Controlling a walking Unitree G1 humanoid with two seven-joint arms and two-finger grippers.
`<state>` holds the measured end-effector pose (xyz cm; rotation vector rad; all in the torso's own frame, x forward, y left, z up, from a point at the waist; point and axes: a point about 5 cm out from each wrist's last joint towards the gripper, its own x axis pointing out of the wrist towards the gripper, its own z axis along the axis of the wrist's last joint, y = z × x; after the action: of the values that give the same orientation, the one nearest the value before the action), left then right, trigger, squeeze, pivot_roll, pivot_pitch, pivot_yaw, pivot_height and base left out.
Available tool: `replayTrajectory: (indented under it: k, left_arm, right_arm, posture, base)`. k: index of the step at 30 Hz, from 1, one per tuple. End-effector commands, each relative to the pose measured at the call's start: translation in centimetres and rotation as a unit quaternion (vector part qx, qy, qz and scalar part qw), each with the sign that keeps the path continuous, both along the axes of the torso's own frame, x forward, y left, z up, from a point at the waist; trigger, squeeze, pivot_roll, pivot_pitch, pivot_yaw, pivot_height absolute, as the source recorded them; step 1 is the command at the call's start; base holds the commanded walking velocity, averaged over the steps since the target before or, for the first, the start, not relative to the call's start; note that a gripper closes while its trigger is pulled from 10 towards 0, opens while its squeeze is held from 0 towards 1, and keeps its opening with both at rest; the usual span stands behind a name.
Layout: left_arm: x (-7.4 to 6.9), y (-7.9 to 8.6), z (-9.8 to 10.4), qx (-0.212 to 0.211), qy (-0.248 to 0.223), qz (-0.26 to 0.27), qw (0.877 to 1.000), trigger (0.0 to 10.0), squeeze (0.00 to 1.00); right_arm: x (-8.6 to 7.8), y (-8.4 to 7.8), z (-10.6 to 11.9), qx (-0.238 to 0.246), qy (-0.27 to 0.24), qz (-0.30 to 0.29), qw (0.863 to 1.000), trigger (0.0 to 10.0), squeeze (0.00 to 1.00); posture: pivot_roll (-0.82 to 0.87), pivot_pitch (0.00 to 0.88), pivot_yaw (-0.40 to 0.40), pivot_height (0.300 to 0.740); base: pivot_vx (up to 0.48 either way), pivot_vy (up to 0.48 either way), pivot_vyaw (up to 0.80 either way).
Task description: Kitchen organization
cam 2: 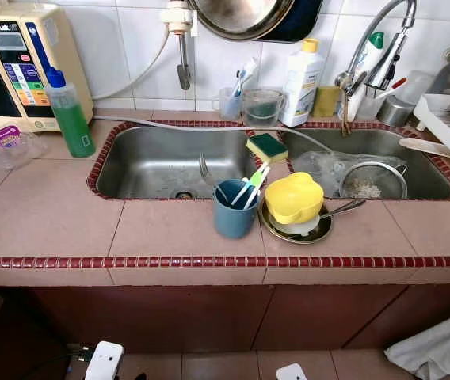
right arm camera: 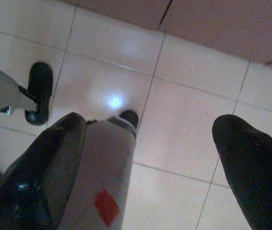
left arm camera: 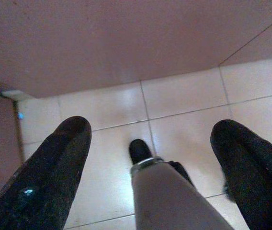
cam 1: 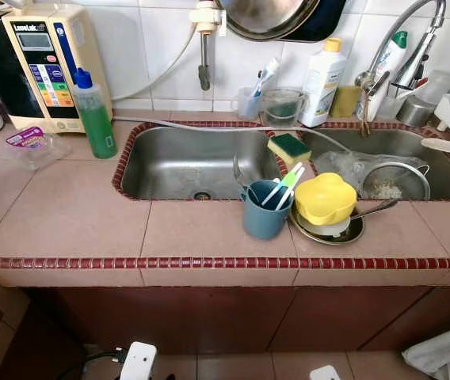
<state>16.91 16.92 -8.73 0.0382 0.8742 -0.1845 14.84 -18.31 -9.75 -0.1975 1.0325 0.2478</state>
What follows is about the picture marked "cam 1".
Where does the steel spoon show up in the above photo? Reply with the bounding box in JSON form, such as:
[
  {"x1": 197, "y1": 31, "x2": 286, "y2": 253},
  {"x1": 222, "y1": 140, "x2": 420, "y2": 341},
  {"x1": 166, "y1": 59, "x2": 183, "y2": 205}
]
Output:
[{"x1": 350, "y1": 199, "x2": 399, "y2": 222}]

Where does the white bowl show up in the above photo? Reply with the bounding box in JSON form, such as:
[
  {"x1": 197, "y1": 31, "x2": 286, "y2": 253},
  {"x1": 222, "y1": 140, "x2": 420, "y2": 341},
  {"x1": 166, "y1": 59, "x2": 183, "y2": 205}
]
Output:
[{"x1": 303, "y1": 215, "x2": 354, "y2": 238}]

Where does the yellow plastic bowl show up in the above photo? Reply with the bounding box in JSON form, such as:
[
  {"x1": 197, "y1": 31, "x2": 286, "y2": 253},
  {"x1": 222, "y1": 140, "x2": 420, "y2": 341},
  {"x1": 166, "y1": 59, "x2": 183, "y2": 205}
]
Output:
[{"x1": 294, "y1": 173, "x2": 358, "y2": 226}]

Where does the white green plastic utensil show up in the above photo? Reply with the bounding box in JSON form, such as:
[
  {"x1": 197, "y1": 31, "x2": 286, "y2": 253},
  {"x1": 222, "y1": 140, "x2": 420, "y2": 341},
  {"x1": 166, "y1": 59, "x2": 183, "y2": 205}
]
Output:
[
  {"x1": 261, "y1": 162, "x2": 303, "y2": 208},
  {"x1": 276, "y1": 168, "x2": 306, "y2": 211}
]

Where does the blue mug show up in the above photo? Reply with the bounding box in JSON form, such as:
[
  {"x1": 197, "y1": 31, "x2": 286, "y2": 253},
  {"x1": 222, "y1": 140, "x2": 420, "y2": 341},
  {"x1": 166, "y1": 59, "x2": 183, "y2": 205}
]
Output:
[{"x1": 241, "y1": 180, "x2": 295, "y2": 241}]

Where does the steel fork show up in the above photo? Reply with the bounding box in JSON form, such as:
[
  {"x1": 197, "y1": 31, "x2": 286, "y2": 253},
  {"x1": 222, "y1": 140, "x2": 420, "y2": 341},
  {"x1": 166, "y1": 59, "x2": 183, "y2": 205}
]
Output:
[{"x1": 232, "y1": 155, "x2": 262, "y2": 205}]

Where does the stainless steel sink basin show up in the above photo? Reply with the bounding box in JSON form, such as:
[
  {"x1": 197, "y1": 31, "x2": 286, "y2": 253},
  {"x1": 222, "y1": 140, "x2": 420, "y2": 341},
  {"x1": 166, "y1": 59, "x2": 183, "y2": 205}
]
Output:
[
  {"x1": 299, "y1": 128, "x2": 450, "y2": 201},
  {"x1": 119, "y1": 127, "x2": 285, "y2": 201}
]

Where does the wooden spatula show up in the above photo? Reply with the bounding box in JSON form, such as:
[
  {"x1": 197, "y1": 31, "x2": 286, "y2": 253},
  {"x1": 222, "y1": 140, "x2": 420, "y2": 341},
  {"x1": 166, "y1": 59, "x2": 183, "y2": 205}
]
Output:
[{"x1": 421, "y1": 137, "x2": 450, "y2": 160}]

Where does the steel mesh strainer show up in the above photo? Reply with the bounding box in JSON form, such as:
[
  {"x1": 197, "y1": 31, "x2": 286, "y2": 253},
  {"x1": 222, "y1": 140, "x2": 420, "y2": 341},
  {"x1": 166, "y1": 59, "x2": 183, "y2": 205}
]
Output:
[{"x1": 359, "y1": 161, "x2": 432, "y2": 201}]

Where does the small steel cup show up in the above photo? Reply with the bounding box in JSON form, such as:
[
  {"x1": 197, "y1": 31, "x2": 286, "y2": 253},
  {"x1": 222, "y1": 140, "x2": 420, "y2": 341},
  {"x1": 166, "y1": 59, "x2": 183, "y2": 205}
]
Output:
[{"x1": 395, "y1": 95, "x2": 437, "y2": 128}]

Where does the clear plastic bag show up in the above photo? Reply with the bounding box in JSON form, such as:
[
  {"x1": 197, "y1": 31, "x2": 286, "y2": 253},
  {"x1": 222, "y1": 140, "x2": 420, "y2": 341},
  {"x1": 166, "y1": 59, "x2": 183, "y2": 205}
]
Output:
[{"x1": 312, "y1": 150, "x2": 384, "y2": 191}]

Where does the chrome sink faucet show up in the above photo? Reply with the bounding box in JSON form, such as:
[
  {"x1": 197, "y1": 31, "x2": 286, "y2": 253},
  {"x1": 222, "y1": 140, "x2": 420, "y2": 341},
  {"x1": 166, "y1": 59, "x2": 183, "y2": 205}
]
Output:
[{"x1": 355, "y1": 0, "x2": 448, "y2": 112}]

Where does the white bottle green cap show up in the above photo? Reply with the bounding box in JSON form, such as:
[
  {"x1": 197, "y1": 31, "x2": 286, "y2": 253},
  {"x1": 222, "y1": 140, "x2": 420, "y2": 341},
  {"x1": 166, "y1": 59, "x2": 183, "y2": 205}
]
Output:
[{"x1": 365, "y1": 30, "x2": 410, "y2": 121}]

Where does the round steel plate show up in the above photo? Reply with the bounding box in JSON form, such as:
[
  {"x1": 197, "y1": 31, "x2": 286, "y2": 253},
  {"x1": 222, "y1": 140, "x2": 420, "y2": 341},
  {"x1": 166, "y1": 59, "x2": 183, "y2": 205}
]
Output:
[{"x1": 288, "y1": 202, "x2": 365, "y2": 246}]

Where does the yellow sponge block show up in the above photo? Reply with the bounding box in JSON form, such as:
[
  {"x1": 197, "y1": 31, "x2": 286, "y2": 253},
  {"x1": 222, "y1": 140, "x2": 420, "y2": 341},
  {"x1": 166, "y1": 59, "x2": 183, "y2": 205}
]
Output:
[{"x1": 330, "y1": 85, "x2": 363, "y2": 119}]

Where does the grey cloth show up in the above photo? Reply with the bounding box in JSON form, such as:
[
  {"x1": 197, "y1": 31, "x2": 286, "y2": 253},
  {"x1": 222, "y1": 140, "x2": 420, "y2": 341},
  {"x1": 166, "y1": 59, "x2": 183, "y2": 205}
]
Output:
[{"x1": 401, "y1": 318, "x2": 450, "y2": 380}]

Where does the white detergent bottle yellow cap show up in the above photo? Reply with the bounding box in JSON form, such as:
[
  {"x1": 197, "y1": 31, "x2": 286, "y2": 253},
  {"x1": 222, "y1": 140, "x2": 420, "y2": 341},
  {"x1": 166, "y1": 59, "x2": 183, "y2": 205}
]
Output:
[{"x1": 299, "y1": 37, "x2": 349, "y2": 128}]

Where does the clear measuring jug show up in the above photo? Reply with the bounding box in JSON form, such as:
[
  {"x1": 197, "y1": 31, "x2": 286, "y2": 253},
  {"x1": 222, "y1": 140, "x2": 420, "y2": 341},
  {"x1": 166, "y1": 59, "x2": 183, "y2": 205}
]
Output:
[{"x1": 260, "y1": 87, "x2": 310, "y2": 130}]

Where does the white toothpaste tube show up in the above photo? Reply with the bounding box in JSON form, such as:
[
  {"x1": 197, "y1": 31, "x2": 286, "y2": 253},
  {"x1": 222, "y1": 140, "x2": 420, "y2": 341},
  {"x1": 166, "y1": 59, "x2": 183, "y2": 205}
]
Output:
[{"x1": 257, "y1": 57, "x2": 280, "y2": 92}]

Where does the clear plastic cup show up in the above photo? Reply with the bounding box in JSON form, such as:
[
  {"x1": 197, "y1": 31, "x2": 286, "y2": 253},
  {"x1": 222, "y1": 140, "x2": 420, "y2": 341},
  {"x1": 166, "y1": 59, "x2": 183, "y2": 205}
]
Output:
[{"x1": 235, "y1": 85, "x2": 264, "y2": 122}]

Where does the blue white toothbrush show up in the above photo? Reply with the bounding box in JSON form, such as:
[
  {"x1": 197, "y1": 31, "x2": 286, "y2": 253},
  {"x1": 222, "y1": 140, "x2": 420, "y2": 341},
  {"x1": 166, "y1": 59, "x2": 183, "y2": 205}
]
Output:
[{"x1": 250, "y1": 67, "x2": 269, "y2": 100}]

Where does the hanging steel pan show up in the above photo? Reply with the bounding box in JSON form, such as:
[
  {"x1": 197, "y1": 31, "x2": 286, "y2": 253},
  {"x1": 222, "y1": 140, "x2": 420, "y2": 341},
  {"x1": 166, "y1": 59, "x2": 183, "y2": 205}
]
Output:
[{"x1": 217, "y1": 0, "x2": 321, "y2": 42}]

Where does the green dish soap bottle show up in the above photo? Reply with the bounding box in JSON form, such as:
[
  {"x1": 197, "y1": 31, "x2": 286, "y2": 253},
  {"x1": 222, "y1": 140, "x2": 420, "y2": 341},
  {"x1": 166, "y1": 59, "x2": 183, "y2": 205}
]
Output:
[{"x1": 72, "y1": 68, "x2": 118, "y2": 160}]

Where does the clear tub purple label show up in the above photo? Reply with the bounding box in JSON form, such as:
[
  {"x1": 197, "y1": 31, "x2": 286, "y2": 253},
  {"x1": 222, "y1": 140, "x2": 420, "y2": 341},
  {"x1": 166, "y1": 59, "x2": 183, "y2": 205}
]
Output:
[{"x1": 5, "y1": 125, "x2": 72, "y2": 172}]

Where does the cream water ionizer machine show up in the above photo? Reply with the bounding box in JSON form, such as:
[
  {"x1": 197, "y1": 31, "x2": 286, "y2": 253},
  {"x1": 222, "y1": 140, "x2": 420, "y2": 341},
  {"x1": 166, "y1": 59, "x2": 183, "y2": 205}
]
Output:
[{"x1": 0, "y1": 3, "x2": 113, "y2": 134}]

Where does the brown rubber strap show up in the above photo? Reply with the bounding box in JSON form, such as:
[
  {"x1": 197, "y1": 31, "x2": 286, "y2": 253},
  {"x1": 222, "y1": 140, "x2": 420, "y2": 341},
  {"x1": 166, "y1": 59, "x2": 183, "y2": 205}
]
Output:
[{"x1": 358, "y1": 93, "x2": 373, "y2": 137}]

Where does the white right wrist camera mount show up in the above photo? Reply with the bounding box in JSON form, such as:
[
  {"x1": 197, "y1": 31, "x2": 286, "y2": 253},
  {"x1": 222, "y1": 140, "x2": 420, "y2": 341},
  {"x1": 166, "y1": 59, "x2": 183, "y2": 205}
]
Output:
[{"x1": 309, "y1": 364, "x2": 341, "y2": 380}]

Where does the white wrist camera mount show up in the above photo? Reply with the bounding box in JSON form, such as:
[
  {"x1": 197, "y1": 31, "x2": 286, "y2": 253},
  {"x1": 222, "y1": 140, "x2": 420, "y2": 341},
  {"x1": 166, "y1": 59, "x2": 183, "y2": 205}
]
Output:
[
  {"x1": 120, "y1": 341, "x2": 158, "y2": 380},
  {"x1": 309, "y1": 364, "x2": 341, "y2": 380}
]

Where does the thin white hose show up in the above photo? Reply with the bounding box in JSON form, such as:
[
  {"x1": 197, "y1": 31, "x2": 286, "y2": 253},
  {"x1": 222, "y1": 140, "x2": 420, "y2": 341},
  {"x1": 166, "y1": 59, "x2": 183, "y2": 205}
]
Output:
[{"x1": 112, "y1": 116, "x2": 354, "y2": 154}]

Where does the cream wall tap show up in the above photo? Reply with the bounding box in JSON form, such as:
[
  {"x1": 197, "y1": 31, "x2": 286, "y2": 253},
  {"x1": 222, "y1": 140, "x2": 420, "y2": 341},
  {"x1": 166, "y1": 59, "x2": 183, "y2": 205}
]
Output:
[{"x1": 189, "y1": 0, "x2": 227, "y2": 92}]

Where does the curved cream hose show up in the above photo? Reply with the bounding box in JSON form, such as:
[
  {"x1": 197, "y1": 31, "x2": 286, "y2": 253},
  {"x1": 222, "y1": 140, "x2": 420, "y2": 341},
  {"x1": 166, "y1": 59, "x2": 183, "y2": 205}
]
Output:
[{"x1": 111, "y1": 24, "x2": 202, "y2": 102}]

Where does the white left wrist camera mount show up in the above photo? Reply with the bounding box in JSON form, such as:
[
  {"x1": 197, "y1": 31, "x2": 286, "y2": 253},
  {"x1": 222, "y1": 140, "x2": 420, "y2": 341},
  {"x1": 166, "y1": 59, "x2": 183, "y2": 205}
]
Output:
[{"x1": 120, "y1": 341, "x2": 158, "y2": 380}]

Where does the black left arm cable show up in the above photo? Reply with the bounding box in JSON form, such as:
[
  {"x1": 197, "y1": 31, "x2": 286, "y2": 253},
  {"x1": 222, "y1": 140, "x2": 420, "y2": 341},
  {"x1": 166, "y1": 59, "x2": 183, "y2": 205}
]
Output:
[{"x1": 55, "y1": 348, "x2": 124, "y2": 380}]

